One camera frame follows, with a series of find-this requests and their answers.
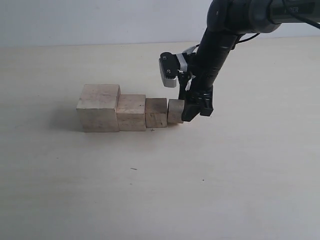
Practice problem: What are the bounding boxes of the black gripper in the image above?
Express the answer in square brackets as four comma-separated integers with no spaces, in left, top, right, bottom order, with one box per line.
[177,51,225,122]

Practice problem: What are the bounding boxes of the smallest wooden cube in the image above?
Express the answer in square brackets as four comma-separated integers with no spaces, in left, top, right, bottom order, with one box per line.
[167,99,185,124]

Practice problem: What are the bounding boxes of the third largest wooden cube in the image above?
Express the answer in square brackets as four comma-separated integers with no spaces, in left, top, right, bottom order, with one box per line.
[145,98,168,128]

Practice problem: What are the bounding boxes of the second largest wooden cube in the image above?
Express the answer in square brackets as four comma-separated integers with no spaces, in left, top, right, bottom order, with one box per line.
[116,94,146,132]

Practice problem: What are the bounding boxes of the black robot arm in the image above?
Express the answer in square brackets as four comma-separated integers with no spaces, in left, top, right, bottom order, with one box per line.
[178,0,320,122]

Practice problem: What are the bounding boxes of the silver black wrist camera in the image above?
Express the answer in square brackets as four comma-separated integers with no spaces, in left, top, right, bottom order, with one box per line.
[158,52,189,88]

